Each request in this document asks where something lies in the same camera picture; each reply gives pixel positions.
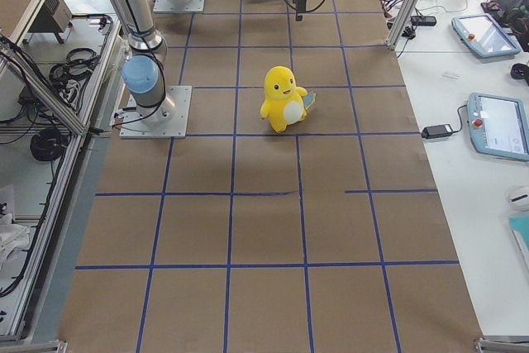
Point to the yellow plush dinosaur toy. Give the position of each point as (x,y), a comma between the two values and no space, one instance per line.
(285,103)

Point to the blue teach pendant far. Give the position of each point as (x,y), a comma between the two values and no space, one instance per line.
(484,36)

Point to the blue teach pendant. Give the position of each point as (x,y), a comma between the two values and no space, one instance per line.
(484,36)
(498,126)

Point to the black power adapter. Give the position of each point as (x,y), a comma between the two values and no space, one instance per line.
(437,131)

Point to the blue teach pendant near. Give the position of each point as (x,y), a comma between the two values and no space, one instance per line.
(498,126)

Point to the aluminium side frame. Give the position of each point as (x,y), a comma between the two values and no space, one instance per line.
(34,190)

